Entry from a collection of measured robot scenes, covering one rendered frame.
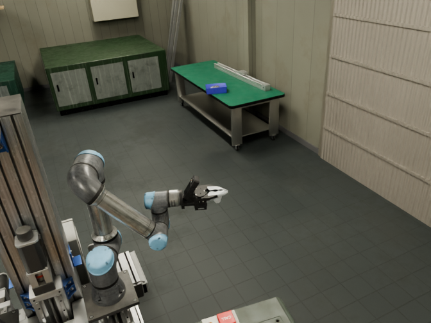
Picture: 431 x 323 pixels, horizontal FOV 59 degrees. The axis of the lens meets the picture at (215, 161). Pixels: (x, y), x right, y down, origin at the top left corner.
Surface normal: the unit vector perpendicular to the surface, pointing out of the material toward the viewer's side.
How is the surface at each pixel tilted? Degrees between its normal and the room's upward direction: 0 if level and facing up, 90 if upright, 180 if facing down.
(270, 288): 0
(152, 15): 90
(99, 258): 7
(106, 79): 90
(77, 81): 90
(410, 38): 90
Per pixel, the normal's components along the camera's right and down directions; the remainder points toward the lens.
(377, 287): -0.06, -0.87
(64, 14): 0.43, 0.42
